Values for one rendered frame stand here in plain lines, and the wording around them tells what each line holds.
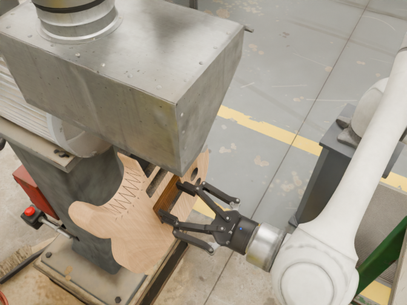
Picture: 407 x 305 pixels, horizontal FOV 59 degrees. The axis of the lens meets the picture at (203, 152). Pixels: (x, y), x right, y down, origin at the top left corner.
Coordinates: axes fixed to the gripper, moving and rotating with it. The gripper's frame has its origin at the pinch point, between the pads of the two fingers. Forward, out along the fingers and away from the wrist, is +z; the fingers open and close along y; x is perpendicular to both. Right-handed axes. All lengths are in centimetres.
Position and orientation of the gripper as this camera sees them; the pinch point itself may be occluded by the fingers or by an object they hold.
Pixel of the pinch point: (171, 199)
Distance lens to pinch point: 83.1
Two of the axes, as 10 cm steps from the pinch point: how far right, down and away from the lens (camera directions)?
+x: -1.0, -5.0, -8.6
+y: 4.9, -7.8, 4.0
